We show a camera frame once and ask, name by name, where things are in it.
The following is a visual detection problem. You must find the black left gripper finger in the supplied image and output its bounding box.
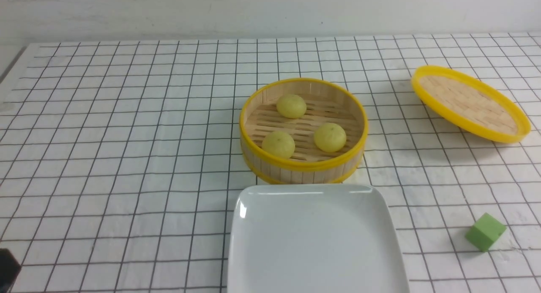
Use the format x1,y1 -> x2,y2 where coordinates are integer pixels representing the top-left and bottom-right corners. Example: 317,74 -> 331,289
0,249 -> 21,293

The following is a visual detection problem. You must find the yellow steamed bun front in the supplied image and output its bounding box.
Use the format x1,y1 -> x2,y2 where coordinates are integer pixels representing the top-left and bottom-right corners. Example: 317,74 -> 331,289
261,131 -> 295,159

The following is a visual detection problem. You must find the yellow steamed bun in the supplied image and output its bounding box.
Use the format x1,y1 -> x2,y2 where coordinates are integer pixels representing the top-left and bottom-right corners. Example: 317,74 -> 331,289
276,94 -> 307,118
314,122 -> 347,153
261,131 -> 295,159

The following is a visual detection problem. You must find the yellow steamed bun back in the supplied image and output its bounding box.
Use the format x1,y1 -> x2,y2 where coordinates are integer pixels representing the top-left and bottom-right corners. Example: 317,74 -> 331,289
276,94 -> 307,118

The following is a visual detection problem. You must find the white square ceramic plate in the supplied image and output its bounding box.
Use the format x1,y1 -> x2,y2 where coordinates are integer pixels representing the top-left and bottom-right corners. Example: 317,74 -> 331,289
227,184 -> 410,293

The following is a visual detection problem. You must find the white grid-pattern tablecloth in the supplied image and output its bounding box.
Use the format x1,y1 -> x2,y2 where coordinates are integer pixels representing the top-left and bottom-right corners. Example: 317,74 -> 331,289
0,32 -> 541,293

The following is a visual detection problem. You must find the yellow-rimmed bamboo steamer basket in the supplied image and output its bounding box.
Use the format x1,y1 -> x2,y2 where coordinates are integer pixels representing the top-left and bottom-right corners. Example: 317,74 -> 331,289
238,78 -> 369,184

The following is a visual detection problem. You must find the green foam cube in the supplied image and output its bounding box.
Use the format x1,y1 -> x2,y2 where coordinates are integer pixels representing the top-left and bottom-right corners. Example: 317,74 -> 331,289
465,213 -> 507,252

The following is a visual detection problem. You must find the yellow-rimmed bamboo steamer lid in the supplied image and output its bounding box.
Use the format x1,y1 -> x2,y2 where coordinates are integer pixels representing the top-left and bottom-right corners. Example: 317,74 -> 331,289
411,66 -> 531,143

